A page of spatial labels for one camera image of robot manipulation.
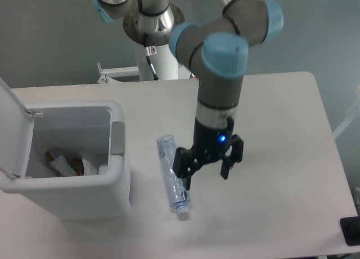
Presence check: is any orange striped wrapper in bin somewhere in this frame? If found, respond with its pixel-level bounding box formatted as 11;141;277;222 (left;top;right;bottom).
70;158;84;176

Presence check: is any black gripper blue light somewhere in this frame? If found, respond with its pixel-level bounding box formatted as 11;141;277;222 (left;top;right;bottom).
173;117;244;190

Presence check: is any white tube in bin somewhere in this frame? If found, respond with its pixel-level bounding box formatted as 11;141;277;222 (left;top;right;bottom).
45;150;75;177

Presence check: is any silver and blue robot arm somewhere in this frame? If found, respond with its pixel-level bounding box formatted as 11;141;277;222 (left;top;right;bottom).
92;0;284;189

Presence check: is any black cable on pedestal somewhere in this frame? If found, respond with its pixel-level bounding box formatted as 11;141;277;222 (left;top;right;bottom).
142;32;160;81

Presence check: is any black object at table corner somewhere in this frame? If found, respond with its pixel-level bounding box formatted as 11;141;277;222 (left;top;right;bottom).
340;216;359;247

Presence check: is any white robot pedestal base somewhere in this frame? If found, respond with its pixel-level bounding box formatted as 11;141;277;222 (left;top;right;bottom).
97;43;196;84

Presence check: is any crushed clear plastic bottle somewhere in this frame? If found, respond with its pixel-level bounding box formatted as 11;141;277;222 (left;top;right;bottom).
156;135;190;221

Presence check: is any white open trash can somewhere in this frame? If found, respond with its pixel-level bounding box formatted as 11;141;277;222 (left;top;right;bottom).
1;82;131;220

